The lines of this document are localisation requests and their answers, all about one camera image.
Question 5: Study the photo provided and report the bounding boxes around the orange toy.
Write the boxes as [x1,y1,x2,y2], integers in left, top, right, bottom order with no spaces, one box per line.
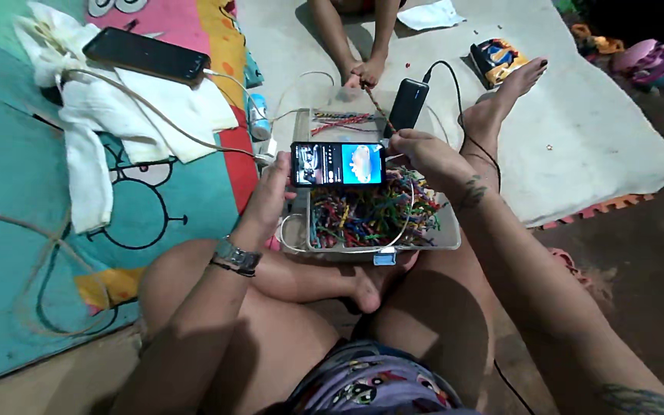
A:
[571,23,625,57]

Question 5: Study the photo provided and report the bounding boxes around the red and orange foam mat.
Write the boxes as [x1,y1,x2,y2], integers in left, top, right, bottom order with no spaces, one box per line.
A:
[539,193,656,231]

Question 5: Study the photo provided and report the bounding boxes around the person's body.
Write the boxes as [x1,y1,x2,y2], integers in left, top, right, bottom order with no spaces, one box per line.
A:
[283,339,485,415]

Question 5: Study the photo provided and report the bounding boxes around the white cloth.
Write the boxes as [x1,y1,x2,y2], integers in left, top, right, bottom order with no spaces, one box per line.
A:
[397,0,466,31]

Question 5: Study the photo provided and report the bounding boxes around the teal cartoon print mat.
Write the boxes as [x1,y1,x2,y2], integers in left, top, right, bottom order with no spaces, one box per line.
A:
[0,0,265,394]

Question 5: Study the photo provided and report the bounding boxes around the black smartphone with lit screen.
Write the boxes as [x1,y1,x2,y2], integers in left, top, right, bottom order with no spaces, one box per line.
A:
[290,142,386,188]

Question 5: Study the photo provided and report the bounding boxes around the white charger plug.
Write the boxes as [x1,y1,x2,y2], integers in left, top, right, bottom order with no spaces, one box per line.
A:
[254,137,279,166]

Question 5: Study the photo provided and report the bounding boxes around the coiled grey cable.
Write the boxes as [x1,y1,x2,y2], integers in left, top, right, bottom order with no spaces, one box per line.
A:
[0,209,120,338]

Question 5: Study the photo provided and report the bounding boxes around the pile of colourful braided cords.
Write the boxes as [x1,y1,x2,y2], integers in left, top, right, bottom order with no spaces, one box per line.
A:
[310,166,448,249]

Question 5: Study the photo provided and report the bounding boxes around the white charging cable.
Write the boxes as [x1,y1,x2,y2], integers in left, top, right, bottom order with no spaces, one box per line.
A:
[280,171,415,254]

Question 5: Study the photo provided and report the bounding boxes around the red and white braided cords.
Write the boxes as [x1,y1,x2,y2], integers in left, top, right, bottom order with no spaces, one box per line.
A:
[310,112,380,136]

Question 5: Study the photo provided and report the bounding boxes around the person's right hand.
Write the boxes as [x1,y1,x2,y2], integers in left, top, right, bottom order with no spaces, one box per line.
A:
[387,128,485,195]

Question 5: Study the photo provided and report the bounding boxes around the clear plastic box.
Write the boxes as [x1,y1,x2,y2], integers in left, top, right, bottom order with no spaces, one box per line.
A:
[281,86,461,266]

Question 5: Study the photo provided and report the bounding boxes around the pink crumpled cloth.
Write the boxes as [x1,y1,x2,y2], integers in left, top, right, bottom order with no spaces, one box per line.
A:
[548,248,592,288]

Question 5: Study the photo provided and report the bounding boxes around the black power bank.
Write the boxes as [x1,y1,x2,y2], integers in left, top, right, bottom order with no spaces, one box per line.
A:
[383,78,430,139]

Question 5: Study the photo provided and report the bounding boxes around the person's right forearm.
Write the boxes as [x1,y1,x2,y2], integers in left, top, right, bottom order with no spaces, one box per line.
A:
[450,171,664,415]

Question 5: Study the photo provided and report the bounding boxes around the person's left forearm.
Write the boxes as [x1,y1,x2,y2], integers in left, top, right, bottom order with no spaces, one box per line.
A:
[110,233,262,415]

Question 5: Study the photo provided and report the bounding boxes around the person's left hand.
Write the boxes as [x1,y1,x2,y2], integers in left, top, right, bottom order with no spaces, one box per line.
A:
[232,151,297,251]

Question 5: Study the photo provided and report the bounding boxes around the blue and white bottle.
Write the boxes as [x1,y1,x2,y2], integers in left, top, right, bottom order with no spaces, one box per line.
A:
[248,93,272,141]

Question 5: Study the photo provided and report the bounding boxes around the person's legs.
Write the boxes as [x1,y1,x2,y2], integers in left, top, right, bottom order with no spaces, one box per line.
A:
[138,56,549,415]

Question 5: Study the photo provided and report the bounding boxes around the scissors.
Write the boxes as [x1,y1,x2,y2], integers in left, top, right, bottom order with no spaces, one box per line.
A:
[124,19,166,40]

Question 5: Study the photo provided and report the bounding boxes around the thick beige cable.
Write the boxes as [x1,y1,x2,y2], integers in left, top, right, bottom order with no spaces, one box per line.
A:
[57,69,264,158]

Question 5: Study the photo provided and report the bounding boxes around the large black phone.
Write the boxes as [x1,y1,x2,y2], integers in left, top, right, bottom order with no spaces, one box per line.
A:
[82,27,211,87]

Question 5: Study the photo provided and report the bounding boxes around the black charging cable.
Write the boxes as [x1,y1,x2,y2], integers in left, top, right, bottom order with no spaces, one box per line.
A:
[424,60,502,190]

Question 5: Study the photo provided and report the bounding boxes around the white mat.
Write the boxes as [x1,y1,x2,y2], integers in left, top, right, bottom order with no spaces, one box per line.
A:
[236,0,664,230]

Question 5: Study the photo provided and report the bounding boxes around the brown braided cord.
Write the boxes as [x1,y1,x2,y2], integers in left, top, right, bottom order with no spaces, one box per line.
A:
[360,80,397,135]

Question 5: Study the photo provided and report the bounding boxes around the black and yellow packet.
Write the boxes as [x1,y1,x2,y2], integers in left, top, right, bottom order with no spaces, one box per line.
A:
[469,38,530,89]

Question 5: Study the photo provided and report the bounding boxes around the white garment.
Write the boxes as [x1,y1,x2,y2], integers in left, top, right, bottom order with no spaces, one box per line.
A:
[14,1,240,234]

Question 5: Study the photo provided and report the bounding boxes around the pink and purple toy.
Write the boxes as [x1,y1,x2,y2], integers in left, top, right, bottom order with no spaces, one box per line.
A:
[613,38,664,87]

